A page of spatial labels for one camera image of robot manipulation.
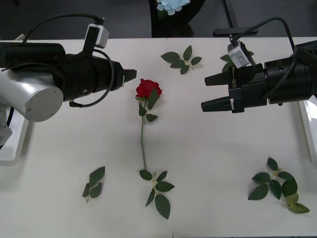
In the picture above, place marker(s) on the pale blue flower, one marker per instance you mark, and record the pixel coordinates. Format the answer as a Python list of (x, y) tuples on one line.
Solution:
[(173, 6)]

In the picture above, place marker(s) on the three-leaf green twig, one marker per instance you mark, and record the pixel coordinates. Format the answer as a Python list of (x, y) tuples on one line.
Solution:
[(97, 174)]

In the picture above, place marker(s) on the twig with pale leaves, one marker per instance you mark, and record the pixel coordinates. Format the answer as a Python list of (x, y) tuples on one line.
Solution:
[(289, 187)]

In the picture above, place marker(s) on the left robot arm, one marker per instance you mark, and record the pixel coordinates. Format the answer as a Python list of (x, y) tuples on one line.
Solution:
[(37, 99)]

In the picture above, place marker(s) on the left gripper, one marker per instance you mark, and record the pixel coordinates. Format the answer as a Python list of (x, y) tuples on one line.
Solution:
[(117, 77)]

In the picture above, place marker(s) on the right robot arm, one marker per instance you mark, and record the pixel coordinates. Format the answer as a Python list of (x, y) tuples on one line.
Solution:
[(287, 81)]

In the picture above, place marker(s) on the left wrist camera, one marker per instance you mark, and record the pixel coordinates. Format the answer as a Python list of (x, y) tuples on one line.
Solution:
[(100, 37)]

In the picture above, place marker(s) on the red rose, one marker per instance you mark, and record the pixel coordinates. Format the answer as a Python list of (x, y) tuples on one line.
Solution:
[(147, 89)]

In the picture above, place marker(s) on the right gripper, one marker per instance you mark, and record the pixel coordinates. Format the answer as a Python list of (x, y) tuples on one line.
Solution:
[(247, 86)]

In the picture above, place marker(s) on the person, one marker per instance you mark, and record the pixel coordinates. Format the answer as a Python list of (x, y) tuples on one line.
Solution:
[(173, 27)]

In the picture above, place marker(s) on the black desk leg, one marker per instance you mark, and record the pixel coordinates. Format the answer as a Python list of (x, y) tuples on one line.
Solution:
[(231, 15)]

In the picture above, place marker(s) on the five-leaf green twig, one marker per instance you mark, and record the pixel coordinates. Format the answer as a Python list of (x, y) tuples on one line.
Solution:
[(162, 205), (188, 53), (258, 192)]

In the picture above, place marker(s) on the green leaf twig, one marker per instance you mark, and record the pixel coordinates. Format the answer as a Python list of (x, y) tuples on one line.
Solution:
[(225, 58)]

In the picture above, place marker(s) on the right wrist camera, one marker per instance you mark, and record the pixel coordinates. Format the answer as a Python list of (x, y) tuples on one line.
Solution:
[(237, 57)]

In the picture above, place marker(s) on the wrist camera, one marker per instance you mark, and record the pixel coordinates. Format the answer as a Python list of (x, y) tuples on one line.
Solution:
[(237, 57), (100, 37)]

